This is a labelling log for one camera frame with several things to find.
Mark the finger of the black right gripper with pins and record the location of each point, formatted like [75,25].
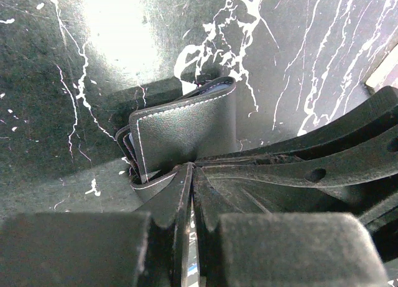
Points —
[352,180]
[370,119]

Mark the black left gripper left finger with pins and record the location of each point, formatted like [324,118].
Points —
[146,247]

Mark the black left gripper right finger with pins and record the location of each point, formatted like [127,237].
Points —
[280,249]

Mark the blue credit card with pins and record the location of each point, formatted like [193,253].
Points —
[158,140]

